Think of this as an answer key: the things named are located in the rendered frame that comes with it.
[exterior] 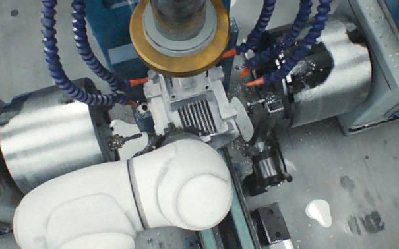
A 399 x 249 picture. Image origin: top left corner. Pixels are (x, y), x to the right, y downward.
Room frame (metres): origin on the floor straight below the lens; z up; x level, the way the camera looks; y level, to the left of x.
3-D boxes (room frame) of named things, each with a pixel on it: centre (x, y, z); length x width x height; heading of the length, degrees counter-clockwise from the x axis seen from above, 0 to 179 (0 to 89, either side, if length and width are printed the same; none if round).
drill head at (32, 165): (0.25, 0.36, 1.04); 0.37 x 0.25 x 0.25; 107
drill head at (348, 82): (0.45, -0.29, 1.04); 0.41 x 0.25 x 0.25; 107
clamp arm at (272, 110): (0.27, -0.14, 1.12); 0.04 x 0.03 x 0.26; 17
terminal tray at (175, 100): (0.39, 0.04, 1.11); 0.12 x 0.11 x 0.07; 18
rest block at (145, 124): (0.39, 0.15, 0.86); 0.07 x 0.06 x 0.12; 107
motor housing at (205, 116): (0.35, 0.02, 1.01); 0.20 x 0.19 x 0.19; 18
